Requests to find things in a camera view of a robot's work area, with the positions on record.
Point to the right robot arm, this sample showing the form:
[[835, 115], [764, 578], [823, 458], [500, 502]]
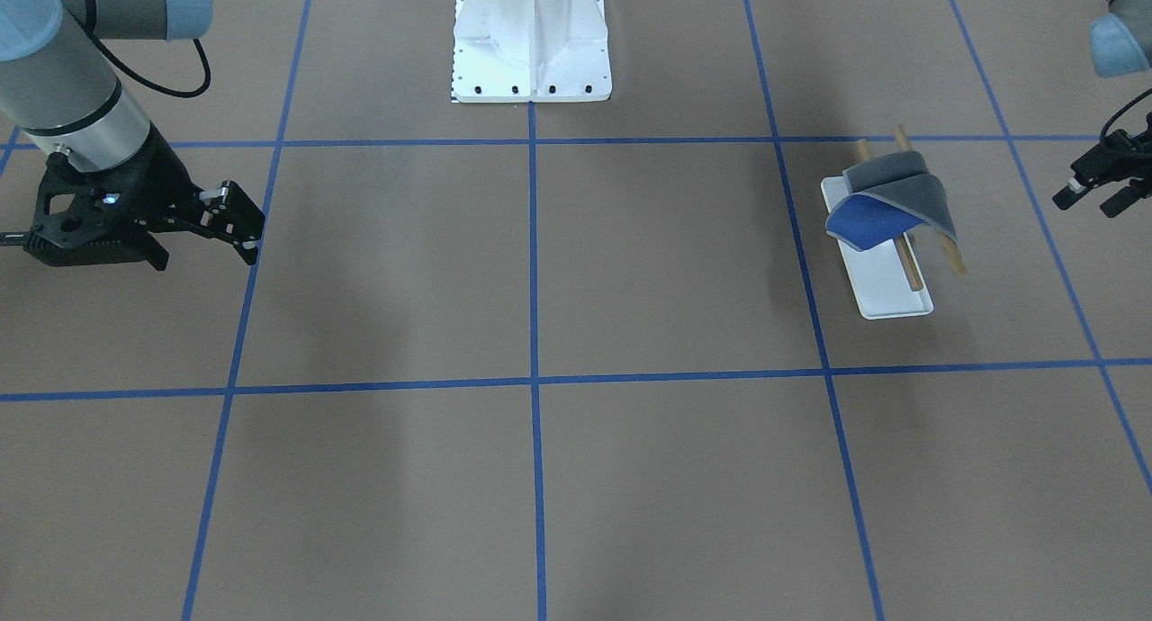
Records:
[[61, 84]]

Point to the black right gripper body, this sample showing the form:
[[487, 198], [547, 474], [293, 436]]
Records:
[[163, 181]]

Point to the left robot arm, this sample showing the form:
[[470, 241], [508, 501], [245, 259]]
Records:
[[1120, 44]]

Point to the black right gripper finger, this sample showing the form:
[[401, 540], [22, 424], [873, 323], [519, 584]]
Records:
[[233, 217]]

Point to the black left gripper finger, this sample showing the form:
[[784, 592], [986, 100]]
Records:
[[1075, 189], [1124, 198]]

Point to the blue towel with grey edge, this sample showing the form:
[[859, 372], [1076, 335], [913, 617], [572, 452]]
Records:
[[887, 197]]

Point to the white towel rack with wooden bars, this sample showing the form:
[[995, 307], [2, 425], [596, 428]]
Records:
[[887, 281]]

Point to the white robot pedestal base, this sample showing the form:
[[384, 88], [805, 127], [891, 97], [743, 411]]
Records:
[[508, 51]]

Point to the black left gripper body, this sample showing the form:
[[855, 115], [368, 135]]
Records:
[[1109, 165]]

